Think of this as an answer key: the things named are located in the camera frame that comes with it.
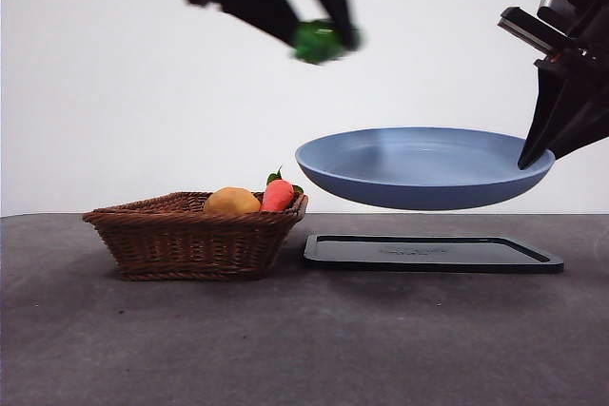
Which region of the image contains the blue round plate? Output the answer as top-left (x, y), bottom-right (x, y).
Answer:
top-left (294, 126), bottom-right (557, 211)

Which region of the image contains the green pepper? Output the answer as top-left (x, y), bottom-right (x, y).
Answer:
top-left (290, 19), bottom-right (363, 65)

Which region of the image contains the orange carrot with green leaves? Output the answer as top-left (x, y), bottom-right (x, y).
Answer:
top-left (259, 165), bottom-right (305, 213)

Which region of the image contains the black rectangular tray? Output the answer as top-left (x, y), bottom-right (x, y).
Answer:
top-left (303, 233), bottom-right (565, 275)

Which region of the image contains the yellow-brown potato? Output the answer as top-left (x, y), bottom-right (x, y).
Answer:
top-left (203, 186), bottom-right (262, 216)

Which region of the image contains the brown wicker basket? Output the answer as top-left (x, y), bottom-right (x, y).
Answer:
top-left (81, 191), bottom-right (309, 282)

